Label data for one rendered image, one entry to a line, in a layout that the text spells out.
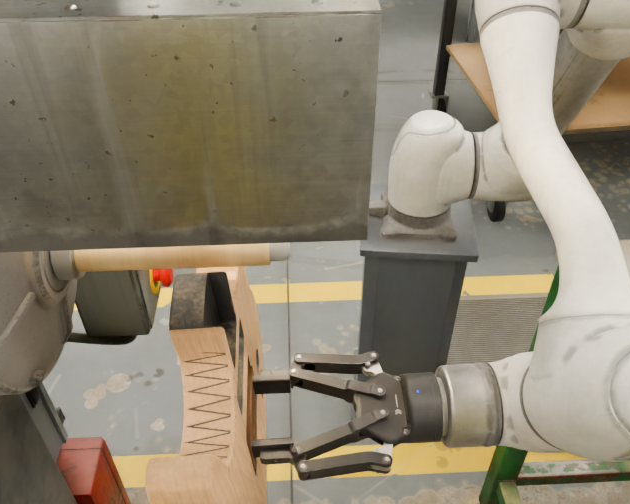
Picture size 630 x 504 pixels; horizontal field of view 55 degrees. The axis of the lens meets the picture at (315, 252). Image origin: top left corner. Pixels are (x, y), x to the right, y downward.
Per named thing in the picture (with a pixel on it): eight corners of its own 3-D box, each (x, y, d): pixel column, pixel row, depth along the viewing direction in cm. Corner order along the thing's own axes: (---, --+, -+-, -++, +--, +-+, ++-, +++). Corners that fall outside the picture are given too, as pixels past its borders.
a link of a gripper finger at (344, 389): (383, 398, 66) (386, 387, 67) (286, 371, 69) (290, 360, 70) (381, 414, 69) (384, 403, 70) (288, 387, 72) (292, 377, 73)
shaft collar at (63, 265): (63, 287, 59) (45, 266, 55) (70, 246, 61) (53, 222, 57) (84, 287, 59) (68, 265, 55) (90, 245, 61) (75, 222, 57)
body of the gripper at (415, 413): (439, 457, 68) (356, 461, 68) (427, 388, 73) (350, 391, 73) (450, 428, 62) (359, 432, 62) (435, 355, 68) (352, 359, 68)
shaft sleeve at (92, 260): (83, 277, 59) (72, 262, 56) (87, 248, 60) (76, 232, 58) (270, 270, 59) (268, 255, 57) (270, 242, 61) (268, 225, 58)
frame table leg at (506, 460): (480, 522, 165) (569, 279, 106) (475, 502, 169) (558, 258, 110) (500, 521, 165) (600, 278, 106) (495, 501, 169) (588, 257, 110)
